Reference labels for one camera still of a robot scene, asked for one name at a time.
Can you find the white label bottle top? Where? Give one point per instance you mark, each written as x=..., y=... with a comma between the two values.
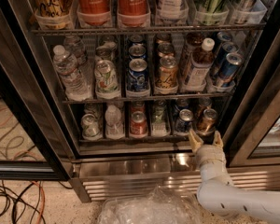
x=170, y=9

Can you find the right fridge glass door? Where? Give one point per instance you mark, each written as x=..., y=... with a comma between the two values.
x=253, y=135

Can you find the water bottle bottom shelf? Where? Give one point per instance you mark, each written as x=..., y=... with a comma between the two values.
x=114, y=124

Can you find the green can bottom shelf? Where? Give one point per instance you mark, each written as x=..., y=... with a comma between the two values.
x=158, y=111

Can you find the white green can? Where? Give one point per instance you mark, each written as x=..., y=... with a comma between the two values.
x=94, y=109
x=90, y=126
x=106, y=76

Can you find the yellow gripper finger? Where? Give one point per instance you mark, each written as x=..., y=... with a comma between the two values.
x=195, y=141
x=217, y=141

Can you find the blue can bottom shelf front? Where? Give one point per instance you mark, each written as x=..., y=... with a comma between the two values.
x=184, y=121

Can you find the white green can middle front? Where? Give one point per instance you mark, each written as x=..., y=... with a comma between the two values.
x=106, y=76

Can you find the blue slim can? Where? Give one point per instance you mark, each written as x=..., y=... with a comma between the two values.
x=225, y=49
x=228, y=69
x=221, y=37

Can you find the red can bottom shelf rear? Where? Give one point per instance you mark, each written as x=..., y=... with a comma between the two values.
x=138, y=106

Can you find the blue pepsi can middle front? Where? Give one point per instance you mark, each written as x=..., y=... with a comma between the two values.
x=137, y=75

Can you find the middle wire shelf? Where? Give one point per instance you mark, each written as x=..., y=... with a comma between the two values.
x=150, y=98

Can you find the blue can bottom shelf rear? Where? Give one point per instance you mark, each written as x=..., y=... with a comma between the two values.
x=179, y=105

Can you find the orange can bottom shelf rear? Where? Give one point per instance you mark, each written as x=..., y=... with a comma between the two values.
x=202, y=104

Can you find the orange can bottom shelf front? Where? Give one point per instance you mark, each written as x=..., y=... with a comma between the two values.
x=207, y=120

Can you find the bottom wire shelf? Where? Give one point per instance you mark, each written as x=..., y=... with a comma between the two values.
x=168, y=138

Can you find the right coca cola can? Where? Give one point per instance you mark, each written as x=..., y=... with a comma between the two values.
x=132, y=12

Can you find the red can bottom shelf front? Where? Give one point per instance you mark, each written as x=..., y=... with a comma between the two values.
x=138, y=123

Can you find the left coca cola can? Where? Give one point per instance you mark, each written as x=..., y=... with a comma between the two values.
x=94, y=12

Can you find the tea bottle rear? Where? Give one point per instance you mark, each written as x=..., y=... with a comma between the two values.
x=192, y=41

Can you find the orange can shelf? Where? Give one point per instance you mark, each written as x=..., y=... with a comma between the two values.
x=207, y=120
x=202, y=104

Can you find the water bottle middle shelf front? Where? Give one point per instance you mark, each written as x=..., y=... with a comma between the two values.
x=74, y=81

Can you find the red can shelf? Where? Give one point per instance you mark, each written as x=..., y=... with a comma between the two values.
x=138, y=123
x=138, y=106

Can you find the blue can shelf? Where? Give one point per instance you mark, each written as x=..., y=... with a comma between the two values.
x=184, y=121
x=179, y=105

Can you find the tea bottle white cap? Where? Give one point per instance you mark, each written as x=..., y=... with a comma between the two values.
x=200, y=61

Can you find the blue pepsi can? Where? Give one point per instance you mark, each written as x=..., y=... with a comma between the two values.
x=137, y=75
x=137, y=52

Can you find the coca cola can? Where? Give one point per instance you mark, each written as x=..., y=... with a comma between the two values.
x=132, y=12
x=94, y=12

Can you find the clear plastic bag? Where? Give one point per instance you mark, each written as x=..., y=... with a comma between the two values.
x=160, y=206

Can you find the green striped can top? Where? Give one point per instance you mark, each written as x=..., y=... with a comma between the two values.
x=211, y=12

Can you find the blue slim can front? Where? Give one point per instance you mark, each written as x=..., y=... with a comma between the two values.
x=228, y=69

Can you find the top wire shelf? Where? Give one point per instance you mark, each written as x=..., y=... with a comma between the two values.
x=150, y=30

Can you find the white green can bottom front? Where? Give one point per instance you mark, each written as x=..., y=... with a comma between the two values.
x=90, y=126

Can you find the left fridge glass door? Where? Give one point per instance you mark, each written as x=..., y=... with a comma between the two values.
x=33, y=93

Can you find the wire shelf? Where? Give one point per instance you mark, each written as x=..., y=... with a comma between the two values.
x=150, y=98
x=168, y=138
x=150, y=30

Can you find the white green can bottom rear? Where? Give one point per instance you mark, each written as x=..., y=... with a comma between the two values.
x=94, y=109

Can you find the water bottle shelf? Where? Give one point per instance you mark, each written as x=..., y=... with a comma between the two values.
x=74, y=81
x=75, y=45
x=114, y=124

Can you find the silver striped can top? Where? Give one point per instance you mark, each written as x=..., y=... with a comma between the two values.
x=243, y=12

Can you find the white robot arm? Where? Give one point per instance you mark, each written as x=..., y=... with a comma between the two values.
x=217, y=193

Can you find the steel fridge base grille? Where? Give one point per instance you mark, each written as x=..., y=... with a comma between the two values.
x=100, y=179

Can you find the water bottle middle shelf rear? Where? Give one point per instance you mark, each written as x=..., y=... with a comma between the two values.
x=75, y=45

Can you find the gold can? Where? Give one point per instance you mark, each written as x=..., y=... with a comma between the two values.
x=165, y=49
x=166, y=77

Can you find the fridge glass door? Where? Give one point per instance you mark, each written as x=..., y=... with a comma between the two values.
x=253, y=135
x=33, y=93

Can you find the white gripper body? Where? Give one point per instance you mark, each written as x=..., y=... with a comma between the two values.
x=210, y=155

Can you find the gold can middle front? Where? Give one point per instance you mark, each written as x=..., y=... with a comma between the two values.
x=166, y=77

